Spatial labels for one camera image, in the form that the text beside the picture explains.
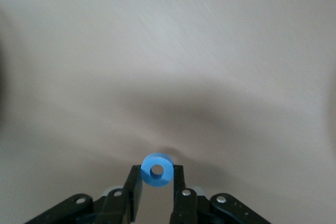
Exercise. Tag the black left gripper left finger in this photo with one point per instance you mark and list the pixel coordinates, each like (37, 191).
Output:
(126, 203)

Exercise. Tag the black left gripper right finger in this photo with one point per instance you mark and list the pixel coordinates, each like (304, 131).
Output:
(183, 205)

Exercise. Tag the blue foam letter o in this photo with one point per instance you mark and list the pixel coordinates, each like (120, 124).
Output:
(165, 174)

